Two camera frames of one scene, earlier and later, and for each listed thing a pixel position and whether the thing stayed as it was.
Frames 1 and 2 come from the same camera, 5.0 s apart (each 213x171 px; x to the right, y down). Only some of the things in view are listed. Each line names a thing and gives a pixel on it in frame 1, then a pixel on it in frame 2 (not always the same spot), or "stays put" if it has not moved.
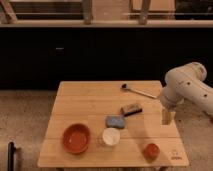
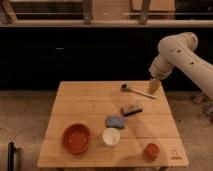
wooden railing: x=8 y=19 stays put
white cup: x=110 y=136 stays put
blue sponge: x=115 y=122 stays put
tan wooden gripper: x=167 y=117 → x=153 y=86
